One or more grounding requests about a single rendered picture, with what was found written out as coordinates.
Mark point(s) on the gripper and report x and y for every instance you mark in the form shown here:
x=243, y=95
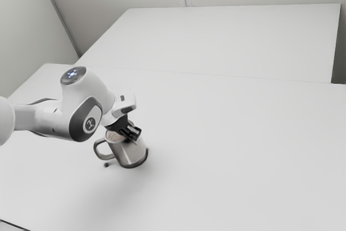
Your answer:
x=121, y=124

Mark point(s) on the grey metal mug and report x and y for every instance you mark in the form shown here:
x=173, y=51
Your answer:
x=127, y=151

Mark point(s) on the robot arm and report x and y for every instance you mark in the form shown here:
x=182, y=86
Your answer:
x=54, y=112

